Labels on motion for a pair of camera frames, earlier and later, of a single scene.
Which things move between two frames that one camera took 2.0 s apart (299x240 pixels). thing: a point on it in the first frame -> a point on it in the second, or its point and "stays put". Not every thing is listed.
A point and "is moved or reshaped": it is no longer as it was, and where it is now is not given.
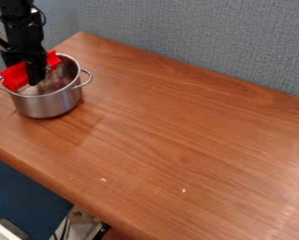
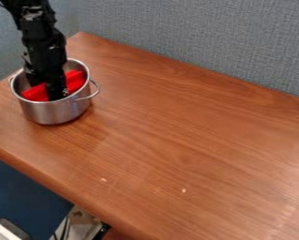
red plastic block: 15,77 -> 36,92
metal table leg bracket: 80,226 stays put
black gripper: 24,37 -> 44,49
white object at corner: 4,230 stays put
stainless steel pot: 55,97 is moved or reshaped
